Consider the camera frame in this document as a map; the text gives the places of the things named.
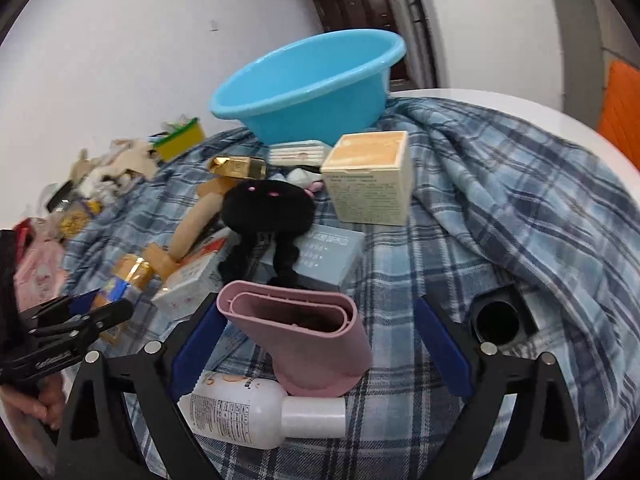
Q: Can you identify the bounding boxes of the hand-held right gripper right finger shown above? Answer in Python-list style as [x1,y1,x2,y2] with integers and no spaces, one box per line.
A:
[416,296,586,480]

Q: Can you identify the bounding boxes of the person's left hand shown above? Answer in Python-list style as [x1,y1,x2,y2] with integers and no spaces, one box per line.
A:
[0,374,68,431]

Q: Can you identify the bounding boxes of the black square box round hole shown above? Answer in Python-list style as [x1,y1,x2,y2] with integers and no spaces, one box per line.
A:
[470,284,540,346]

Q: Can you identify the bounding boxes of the dark brown entrance door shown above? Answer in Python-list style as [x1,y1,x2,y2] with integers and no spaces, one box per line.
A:
[303,0,408,83]

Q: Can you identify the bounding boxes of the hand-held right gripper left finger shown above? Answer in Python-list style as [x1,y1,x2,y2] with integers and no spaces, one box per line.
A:
[54,292,228,480]

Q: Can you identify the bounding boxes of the black plush toy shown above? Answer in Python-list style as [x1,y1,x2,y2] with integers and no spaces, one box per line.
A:
[218,179,317,288]

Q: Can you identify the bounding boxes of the orange chair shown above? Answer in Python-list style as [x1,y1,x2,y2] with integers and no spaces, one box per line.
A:
[597,60,640,171]

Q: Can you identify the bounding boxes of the clear cereal jar black lid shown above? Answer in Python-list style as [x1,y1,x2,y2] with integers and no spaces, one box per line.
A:
[47,180,103,241]

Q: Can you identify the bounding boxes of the pink plastic holder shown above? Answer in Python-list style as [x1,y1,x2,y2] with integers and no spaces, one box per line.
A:
[216,280,373,398]

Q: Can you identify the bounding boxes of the white lotion bottle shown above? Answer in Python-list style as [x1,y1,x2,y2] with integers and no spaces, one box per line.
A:
[177,370,348,451]

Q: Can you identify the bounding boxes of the blue plastic basin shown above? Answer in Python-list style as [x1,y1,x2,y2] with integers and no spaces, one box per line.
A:
[209,30,407,147]

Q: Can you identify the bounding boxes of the black framed glass sliding door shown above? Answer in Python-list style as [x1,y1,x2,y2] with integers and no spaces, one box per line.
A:
[395,0,442,90]

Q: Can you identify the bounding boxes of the light blue white packet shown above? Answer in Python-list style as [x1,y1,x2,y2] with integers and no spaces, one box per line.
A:
[286,167,323,193]

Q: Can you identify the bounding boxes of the beige plush toy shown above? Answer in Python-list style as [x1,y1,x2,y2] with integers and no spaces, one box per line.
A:
[100,139,158,181]

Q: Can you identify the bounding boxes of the beige round soap dish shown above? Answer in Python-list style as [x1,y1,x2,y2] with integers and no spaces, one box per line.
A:
[167,192,223,261]

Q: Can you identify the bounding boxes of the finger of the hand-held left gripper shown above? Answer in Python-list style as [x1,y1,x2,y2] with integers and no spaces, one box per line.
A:
[27,299,135,348]
[20,291,103,323]

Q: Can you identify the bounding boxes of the light blue grey box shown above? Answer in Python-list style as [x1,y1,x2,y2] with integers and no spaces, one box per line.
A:
[260,224,367,293]

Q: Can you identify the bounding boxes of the cream box with orange top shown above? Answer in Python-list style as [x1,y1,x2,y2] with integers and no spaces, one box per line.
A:
[320,130,415,227]

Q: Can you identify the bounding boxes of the blue gold cigarette pack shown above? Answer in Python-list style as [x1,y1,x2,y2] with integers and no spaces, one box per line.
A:
[92,254,155,345]

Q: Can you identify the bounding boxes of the yellow container with green rim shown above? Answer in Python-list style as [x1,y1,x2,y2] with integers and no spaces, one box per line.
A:
[152,116,207,162]

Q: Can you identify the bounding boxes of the white box pink print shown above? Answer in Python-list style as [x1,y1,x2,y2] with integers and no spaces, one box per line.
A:
[151,255,226,321]

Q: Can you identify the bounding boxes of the pink printed pouch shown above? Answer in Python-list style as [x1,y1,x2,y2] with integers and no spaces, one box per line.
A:
[12,232,68,306]

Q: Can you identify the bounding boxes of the white ribbed box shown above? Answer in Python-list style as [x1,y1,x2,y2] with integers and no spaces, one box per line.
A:
[267,140,333,166]

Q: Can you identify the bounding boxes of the blue plaid cloth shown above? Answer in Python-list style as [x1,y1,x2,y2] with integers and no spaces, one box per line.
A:
[60,96,640,480]

